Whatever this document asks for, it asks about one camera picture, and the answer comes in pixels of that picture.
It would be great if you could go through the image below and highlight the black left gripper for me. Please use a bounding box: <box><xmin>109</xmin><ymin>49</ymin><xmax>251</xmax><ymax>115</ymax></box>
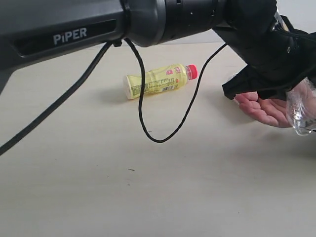
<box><xmin>212</xmin><ymin>0</ymin><xmax>316</xmax><ymax>100</ymax></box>

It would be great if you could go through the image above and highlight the clear bottle with red label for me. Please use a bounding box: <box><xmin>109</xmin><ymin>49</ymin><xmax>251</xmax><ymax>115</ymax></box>
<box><xmin>286</xmin><ymin>78</ymin><xmax>316</xmax><ymax>136</ymax></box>

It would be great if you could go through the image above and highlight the yellow bottle with red cap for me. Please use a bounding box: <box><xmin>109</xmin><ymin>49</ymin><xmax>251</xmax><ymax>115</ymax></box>
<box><xmin>123</xmin><ymin>64</ymin><xmax>198</xmax><ymax>100</ymax></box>

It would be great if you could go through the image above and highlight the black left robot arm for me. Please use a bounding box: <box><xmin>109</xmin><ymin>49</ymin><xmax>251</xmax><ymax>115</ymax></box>
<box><xmin>0</xmin><ymin>0</ymin><xmax>316</xmax><ymax>99</ymax></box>

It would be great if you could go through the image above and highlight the person's open hand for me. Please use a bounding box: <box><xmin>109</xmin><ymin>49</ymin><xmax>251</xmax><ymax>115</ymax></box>
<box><xmin>234</xmin><ymin>92</ymin><xmax>291</xmax><ymax>128</ymax></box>

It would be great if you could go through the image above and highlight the thin black camera cable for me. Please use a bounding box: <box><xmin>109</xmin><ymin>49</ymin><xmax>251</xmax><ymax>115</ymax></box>
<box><xmin>123</xmin><ymin>37</ymin><xmax>229</xmax><ymax>143</ymax></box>

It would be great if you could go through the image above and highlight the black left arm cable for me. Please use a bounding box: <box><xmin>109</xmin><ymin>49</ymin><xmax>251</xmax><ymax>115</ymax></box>
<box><xmin>0</xmin><ymin>41</ymin><xmax>112</xmax><ymax>156</ymax></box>

